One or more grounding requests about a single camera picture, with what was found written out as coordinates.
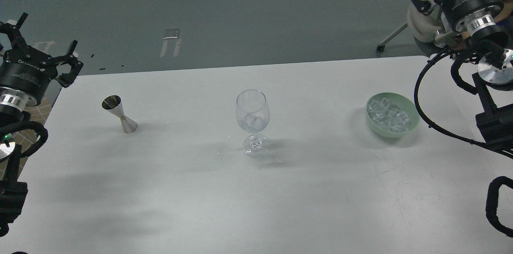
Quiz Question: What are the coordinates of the clear ice cubes pile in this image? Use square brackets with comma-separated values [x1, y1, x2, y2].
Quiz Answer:
[366, 97, 411, 133]

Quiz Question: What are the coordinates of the beige office chair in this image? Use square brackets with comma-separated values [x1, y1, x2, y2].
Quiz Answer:
[377, 5, 462, 52]

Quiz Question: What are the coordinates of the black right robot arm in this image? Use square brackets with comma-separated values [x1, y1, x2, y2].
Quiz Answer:
[410, 0, 513, 158]

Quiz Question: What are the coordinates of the green bowl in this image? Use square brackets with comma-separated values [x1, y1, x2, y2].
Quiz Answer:
[365, 92, 420, 138]

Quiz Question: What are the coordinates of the clear ice cube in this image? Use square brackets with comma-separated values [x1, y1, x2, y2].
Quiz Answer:
[241, 113, 268, 132]

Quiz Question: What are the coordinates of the metal floor plate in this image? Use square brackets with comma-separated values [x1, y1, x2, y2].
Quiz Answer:
[163, 28, 181, 40]

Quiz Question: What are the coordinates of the steel cocktail jigger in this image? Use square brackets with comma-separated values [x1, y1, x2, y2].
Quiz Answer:
[101, 95, 139, 134]

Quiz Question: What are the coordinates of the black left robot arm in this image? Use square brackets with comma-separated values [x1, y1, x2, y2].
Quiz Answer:
[0, 13, 84, 236]

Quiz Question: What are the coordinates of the clear wine glass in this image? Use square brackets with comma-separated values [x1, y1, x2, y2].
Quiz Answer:
[236, 89, 271, 158]

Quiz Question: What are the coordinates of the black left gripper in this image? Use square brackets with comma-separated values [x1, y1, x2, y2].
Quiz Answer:
[0, 12, 84, 107]

